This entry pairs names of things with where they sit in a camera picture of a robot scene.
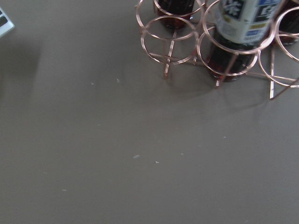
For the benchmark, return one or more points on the aluminium frame post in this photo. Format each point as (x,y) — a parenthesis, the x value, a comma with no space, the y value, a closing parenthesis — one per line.
(6,25)

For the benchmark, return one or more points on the dark drink bottle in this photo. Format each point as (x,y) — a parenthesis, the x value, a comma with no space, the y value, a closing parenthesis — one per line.
(239,25)
(176,8)
(290,22)

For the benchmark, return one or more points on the copper wire bottle rack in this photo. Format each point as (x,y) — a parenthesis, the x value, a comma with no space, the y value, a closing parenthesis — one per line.
(192,43)

